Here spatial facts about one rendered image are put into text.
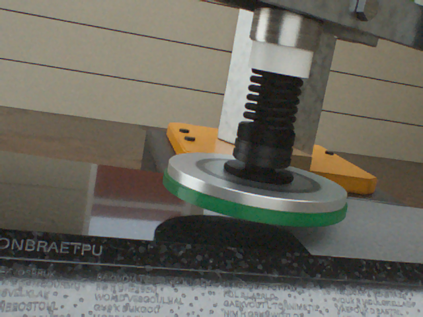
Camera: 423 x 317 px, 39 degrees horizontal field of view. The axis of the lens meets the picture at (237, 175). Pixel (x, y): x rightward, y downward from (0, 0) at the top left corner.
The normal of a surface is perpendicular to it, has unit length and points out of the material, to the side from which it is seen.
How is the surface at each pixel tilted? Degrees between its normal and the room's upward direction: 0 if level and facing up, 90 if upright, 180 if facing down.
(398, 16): 90
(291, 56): 90
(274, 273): 45
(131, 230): 0
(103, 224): 0
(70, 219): 0
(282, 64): 90
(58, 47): 90
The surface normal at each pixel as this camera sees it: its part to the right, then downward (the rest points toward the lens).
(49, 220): 0.18, -0.96
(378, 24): 0.64, 0.27
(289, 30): 0.01, 0.21
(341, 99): 0.29, 0.25
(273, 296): 0.32, -0.51
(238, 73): -0.73, 0.00
